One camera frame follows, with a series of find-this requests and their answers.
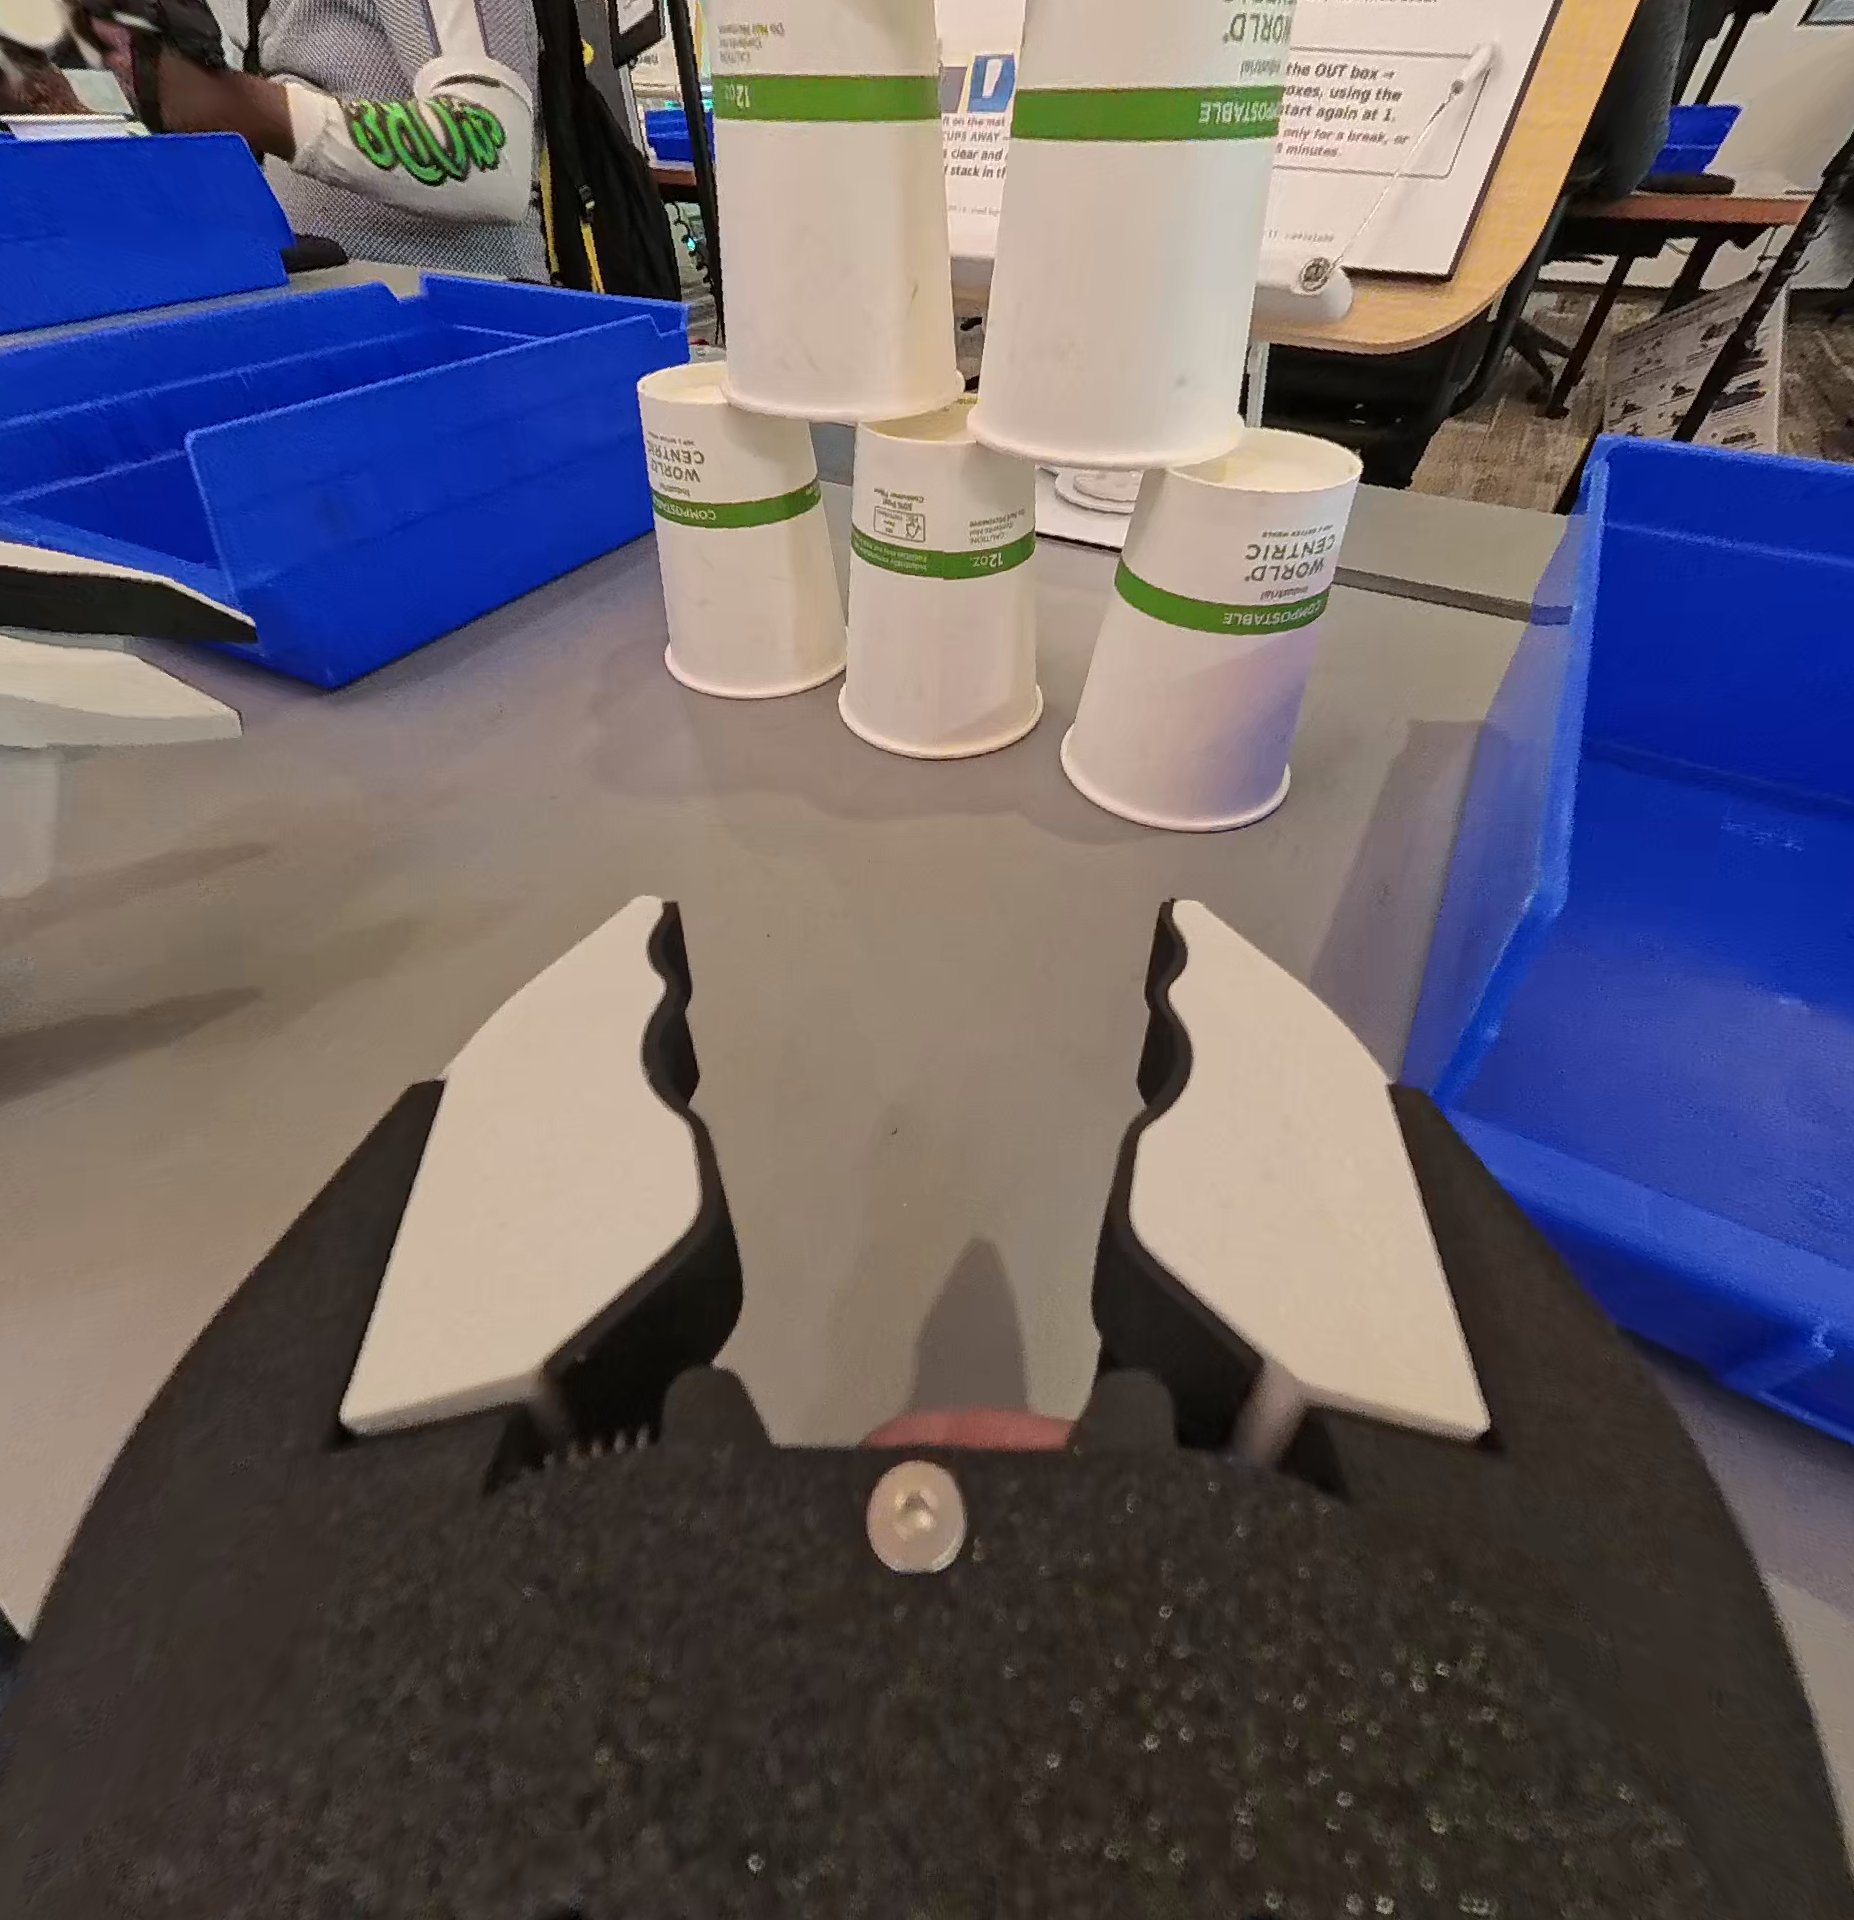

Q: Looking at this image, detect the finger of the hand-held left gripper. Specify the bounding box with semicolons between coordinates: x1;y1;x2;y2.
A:
0;629;244;902
0;537;258;654

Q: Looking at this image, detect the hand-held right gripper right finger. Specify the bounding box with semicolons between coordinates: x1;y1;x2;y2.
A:
1094;901;1494;1466

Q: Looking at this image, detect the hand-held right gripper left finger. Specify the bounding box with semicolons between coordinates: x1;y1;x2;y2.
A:
341;901;747;1456

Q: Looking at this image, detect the white paper cup green band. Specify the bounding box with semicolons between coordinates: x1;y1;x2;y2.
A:
632;365;853;703
1062;427;1365;840
838;409;1046;766
697;0;967;427
967;0;1290;469

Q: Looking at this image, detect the dark hanging cloth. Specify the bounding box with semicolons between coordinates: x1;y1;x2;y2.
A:
537;0;689;309

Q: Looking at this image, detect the printed floor sign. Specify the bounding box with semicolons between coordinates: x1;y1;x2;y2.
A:
1602;283;1794;457

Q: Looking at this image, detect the wooden display board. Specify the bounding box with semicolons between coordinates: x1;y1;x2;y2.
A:
923;0;1646;360

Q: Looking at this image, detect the printed instruction sheet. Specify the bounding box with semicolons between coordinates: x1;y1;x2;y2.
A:
938;0;1563;283

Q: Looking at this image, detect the black stanchion pole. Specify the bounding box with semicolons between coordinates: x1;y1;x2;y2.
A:
1560;83;1854;517

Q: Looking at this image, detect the black office chair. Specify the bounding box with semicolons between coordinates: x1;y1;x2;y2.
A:
1582;0;1700;197

